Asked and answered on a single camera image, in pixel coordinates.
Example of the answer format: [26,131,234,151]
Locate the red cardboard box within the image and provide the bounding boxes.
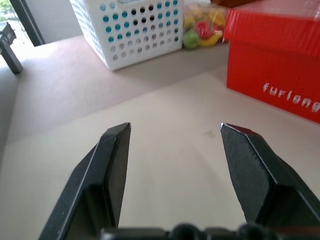
[222,0,320,125]

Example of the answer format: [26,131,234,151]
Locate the teal object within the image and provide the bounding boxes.
[99,0,179,42]

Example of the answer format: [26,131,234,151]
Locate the dark window frame post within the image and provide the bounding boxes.
[9,0,46,48]

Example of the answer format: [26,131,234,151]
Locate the bag of toy fruits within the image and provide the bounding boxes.
[182,2,230,50]

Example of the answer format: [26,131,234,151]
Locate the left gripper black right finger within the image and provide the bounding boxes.
[219,122,320,230]

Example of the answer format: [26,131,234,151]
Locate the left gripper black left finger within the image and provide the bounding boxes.
[38,121,133,240]

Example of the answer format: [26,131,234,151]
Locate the white perforated plastic basket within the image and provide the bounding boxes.
[69,0,184,71]

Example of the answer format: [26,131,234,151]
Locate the green conveyor belt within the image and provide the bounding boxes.
[0,21,24,75]

